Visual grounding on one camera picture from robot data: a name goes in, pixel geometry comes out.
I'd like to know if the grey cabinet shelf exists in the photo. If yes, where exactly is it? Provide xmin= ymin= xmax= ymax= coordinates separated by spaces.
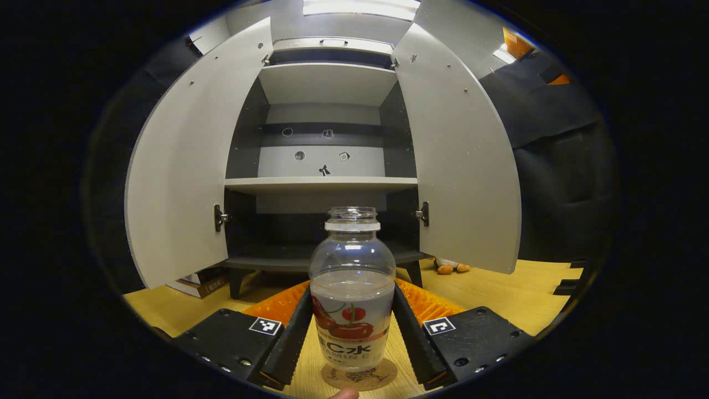
xmin=224 ymin=176 xmax=419 ymax=196
xmin=258 ymin=62 xmax=398 ymax=107

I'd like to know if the grey cabinet door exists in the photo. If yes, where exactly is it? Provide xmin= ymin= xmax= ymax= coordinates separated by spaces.
xmin=391 ymin=23 xmax=522 ymax=275
xmin=125 ymin=17 xmax=274 ymax=290

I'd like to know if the round cork coaster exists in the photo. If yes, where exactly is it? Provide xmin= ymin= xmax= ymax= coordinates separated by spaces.
xmin=321 ymin=357 xmax=398 ymax=392

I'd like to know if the stack of books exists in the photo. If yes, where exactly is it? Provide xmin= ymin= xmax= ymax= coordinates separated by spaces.
xmin=166 ymin=268 xmax=230 ymax=300

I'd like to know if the large ceiling light panel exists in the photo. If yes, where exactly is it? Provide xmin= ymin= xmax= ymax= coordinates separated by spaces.
xmin=302 ymin=0 xmax=422 ymax=22

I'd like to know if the black backdrop cloth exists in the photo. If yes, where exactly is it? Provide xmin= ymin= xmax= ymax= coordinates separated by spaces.
xmin=83 ymin=33 xmax=618 ymax=289

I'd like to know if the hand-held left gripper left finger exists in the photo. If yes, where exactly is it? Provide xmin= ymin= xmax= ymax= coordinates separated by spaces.
xmin=172 ymin=280 xmax=314 ymax=391

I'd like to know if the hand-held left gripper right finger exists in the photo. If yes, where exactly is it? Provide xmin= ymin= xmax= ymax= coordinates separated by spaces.
xmin=392 ymin=277 xmax=535 ymax=391

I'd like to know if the clear bottle with red label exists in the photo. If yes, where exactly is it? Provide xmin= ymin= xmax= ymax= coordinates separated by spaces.
xmin=309 ymin=207 xmax=397 ymax=372

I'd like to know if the penguin plush toy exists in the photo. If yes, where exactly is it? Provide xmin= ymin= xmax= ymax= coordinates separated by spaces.
xmin=435 ymin=257 xmax=471 ymax=275

